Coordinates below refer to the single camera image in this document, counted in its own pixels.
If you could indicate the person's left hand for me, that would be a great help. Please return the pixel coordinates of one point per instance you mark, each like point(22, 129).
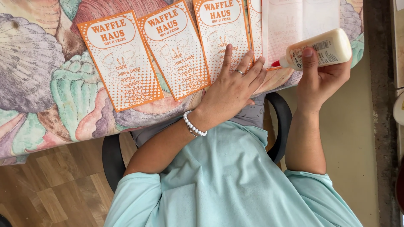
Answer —
point(230, 91)

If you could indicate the person's right hand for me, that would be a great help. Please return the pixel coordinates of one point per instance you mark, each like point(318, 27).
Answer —
point(315, 88)

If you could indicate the white glue bottle red cap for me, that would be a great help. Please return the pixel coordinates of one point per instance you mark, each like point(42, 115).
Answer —
point(331, 47)

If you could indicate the orange printed menu card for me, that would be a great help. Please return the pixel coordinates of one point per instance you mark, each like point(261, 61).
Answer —
point(255, 28)
point(126, 72)
point(217, 34)
point(176, 56)

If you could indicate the white blank-side paper sheet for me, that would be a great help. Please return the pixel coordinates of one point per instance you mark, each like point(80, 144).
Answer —
point(293, 25)

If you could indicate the white round object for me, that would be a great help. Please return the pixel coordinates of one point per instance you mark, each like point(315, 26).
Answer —
point(399, 108)

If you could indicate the light blue shirt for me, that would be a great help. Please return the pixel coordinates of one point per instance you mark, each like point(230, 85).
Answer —
point(227, 183)

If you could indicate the dark brown round object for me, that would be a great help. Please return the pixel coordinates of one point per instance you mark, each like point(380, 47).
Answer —
point(400, 189)

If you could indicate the black chair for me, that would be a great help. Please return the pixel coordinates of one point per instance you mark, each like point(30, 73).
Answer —
point(112, 164)

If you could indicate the floral pastel tablecloth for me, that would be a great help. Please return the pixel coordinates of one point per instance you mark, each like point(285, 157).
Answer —
point(38, 78)

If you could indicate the black object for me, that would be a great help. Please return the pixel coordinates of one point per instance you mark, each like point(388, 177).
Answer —
point(4, 221)

